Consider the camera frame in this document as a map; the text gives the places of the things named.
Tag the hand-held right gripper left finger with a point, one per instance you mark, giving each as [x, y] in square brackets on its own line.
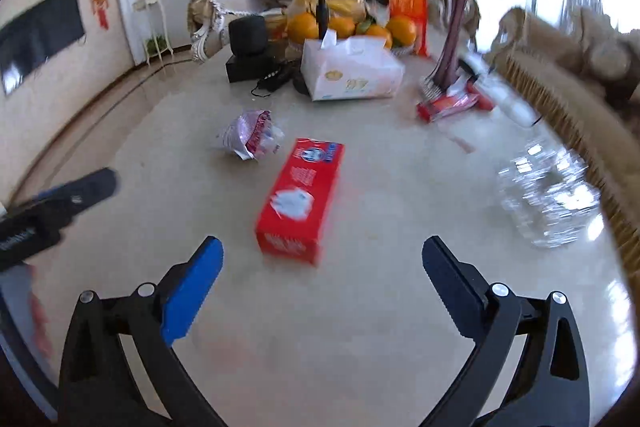
[192, 292]

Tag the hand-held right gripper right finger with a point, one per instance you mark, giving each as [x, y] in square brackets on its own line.
[450, 277]

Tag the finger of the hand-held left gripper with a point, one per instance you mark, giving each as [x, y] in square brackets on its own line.
[85, 194]

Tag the red carton box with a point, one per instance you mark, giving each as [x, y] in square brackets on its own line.
[305, 192]

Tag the silver red wrapper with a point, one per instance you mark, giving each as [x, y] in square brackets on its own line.
[250, 137]

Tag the small green plant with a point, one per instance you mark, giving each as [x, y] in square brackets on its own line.
[156, 44]

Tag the red flat packet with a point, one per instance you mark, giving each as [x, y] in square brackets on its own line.
[450, 104]

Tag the small clear plastic bottle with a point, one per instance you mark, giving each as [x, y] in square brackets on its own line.
[505, 94]

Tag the white side stand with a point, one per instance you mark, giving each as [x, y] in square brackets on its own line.
[150, 2]

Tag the tall purple glass vase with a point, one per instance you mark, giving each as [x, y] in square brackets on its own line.
[450, 52]

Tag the black speaker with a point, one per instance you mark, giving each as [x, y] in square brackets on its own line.
[247, 37]

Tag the white tissue pack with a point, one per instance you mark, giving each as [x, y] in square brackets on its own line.
[350, 72]

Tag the orange fruit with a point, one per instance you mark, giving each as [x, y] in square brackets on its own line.
[402, 29]
[342, 27]
[378, 35]
[302, 28]

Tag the tan fringed armchair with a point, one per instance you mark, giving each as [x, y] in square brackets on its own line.
[600, 57]

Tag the yellow snack bag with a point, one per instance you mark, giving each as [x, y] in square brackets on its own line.
[345, 6]

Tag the black wall television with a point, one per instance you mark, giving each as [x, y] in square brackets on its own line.
[40, 37]

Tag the red knot wall decoration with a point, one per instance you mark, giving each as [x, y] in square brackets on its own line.
[99, 2]

